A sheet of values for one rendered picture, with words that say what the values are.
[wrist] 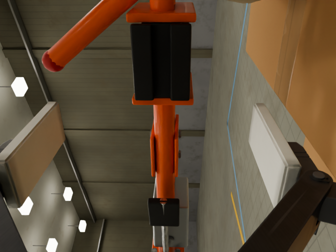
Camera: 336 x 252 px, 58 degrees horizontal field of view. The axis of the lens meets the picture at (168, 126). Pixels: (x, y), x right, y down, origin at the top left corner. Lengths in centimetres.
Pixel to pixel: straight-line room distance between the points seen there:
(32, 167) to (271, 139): 13
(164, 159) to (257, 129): 16
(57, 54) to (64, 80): 1120
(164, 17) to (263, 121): 13
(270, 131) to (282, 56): 19
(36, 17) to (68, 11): 103
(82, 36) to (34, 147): 16
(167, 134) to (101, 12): 13
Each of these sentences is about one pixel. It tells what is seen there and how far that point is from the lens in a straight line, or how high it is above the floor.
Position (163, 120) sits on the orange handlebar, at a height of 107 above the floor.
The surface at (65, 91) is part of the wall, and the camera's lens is 1183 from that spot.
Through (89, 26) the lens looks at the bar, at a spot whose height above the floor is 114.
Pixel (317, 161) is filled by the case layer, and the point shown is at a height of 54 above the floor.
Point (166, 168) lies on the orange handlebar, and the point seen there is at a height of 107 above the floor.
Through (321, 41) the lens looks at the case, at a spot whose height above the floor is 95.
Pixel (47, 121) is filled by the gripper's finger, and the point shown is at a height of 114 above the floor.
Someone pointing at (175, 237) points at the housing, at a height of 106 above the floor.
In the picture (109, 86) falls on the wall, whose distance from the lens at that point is 1121.
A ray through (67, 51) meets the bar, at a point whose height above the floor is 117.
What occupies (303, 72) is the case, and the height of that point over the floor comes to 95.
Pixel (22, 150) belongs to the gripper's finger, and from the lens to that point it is 17.
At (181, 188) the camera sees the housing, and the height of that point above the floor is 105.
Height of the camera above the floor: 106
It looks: 2 degrees up
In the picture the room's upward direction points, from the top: 89 degrees counter-clockwise
